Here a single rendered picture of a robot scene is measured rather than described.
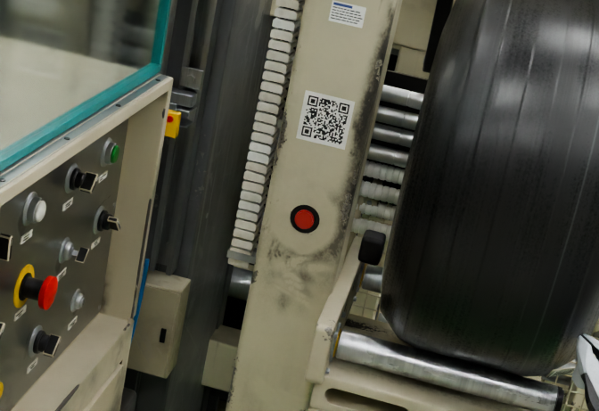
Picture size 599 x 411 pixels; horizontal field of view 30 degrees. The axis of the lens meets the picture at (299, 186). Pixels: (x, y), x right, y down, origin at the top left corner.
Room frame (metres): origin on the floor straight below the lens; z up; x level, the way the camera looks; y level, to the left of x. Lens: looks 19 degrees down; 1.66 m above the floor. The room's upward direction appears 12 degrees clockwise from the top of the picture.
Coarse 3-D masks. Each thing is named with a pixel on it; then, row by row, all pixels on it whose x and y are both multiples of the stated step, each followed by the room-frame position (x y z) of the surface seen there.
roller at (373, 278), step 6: (366, 270) 1.79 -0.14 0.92; (372, 270) 1.79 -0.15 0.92; (378, 270) 1.79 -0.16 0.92; (366, 276) 1.78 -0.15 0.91; (372, 276) 1.78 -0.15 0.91; (378, 276) 1.78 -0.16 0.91; (360, 282) 1.79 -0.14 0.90; (366, 282) 1.78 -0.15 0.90; (372, 282) 1.78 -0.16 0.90; (378, 282) 1.78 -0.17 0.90; (366, 288) 1.79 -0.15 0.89; (372, 288) 1.78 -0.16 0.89; (378, 288) 1.78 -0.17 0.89
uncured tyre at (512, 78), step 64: (512, 0) 1.55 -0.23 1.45; (576, 0) 1.59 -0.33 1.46; (448, 64) 1.47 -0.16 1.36; (512, 64) 1.45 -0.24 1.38; (576, 64) 1.45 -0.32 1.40; (448, 128) 1.40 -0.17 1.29; (512, 128) 1.39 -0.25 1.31; (576, 128) 1.39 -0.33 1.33; (448, 192) 1.37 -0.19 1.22; (512, 192) 1.36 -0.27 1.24; (576, 192) 1.36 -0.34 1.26; (448, 256) 1.37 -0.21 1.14; (512, 256) 1.35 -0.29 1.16; (576, 256) 1.34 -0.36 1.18; (448, 320) 1.40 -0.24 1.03; (512, 320) 1.38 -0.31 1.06; (576, 320) 1.37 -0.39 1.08
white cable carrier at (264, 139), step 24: (288, 0) 1.62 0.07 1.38; (288, 24) 1.62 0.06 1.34; (288, 48) 1.62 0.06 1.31; (264, 72) 1.62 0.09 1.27; (288, 72) 1.65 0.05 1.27; (264, 96) 1.62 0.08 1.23; (264, 120) 1.62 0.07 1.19; (264, 144) 1.62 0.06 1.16; (264, 168) 1.62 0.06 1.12; (264, 192) 1.64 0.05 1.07; (240, 216) 1.62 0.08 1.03; (240, 240) 1.62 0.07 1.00; (240, 264) 1.62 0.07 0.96
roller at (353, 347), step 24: (360, 336) 1.52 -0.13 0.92; (360, 360) 1.50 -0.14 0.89; (384, 360) 1.50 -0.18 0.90; (408, 360) 1.49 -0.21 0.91; (432, 360) 1.50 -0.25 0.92; (456, 360) 1.51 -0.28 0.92; (456, 384) 1.48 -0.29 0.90; (480, 384) 1.48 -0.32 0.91; (504, 384) 1.48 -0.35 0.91; (528, 384) 1.48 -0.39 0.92; (552, 384) 1.49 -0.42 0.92; (528, 408) 1.47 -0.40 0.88; (552, 408) 1.46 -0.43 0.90
